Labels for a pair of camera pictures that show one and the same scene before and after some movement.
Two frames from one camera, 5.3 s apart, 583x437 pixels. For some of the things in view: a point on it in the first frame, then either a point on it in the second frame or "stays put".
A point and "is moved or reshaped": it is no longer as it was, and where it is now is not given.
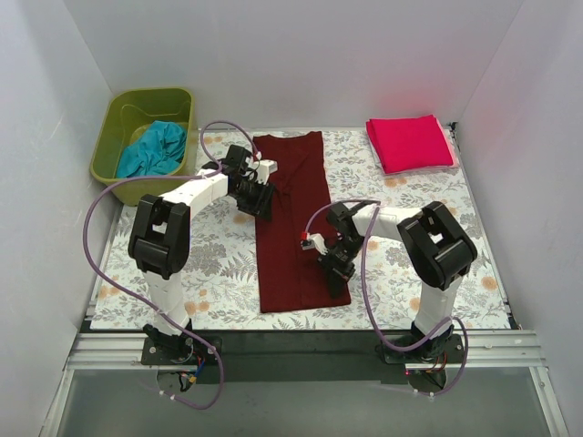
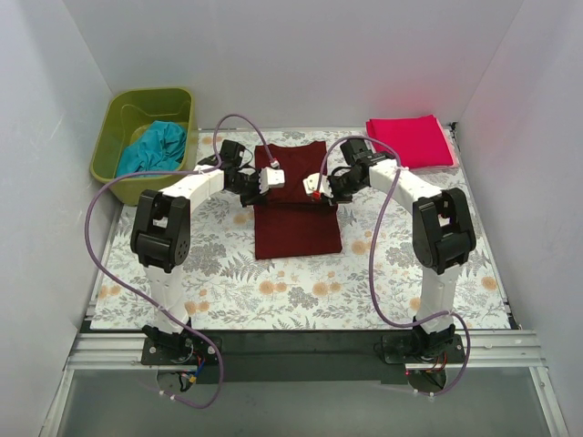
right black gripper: [336, 267] to [334, 196]
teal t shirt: [158, 151] stays put
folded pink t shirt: [410, 143] stays put
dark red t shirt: [291, 275] is moved or reshaped
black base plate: [225, 358] stays put
